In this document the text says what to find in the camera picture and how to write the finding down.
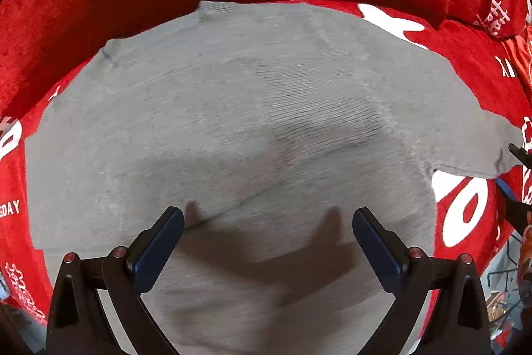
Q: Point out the black metal rack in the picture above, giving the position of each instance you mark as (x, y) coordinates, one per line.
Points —
(505, 276)

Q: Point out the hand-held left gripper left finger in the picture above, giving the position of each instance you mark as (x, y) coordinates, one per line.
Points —
(154, 255)

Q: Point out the grey white cloth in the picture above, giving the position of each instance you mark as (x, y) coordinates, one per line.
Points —
(3, 288)

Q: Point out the grey knitted garment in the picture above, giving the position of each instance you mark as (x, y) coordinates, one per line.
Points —
(232, 109)

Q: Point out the orange patterned cloth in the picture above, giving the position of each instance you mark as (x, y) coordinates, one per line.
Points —
(521, 55)

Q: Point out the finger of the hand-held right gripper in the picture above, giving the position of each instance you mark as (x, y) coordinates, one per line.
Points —
(523, 156)
(513, 205)

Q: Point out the red gold gift box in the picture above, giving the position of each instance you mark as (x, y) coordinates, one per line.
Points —
(498, 307)

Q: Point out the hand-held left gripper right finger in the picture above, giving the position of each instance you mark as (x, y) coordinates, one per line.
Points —
(380, 255)

